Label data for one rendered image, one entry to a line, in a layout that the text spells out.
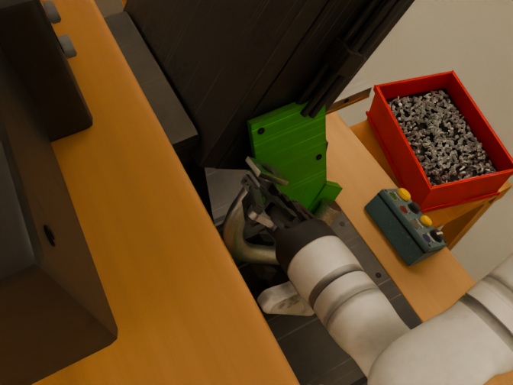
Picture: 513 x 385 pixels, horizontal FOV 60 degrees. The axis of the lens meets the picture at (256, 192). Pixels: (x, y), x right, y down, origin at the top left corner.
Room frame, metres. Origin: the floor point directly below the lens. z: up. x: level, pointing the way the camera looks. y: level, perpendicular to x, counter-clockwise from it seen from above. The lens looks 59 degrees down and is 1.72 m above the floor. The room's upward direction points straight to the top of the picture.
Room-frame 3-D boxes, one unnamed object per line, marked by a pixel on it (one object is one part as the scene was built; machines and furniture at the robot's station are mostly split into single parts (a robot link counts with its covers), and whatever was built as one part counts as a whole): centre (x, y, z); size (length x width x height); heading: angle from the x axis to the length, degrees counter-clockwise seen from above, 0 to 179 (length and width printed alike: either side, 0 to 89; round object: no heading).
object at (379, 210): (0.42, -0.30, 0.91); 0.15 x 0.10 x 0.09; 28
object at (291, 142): (0.41, -0.04, 1.17); 0.13 x 0.12 x 0.20; 28
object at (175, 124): (0.48, 0.22, 1.07); 0.30 x 0.18 x 0.34; 28
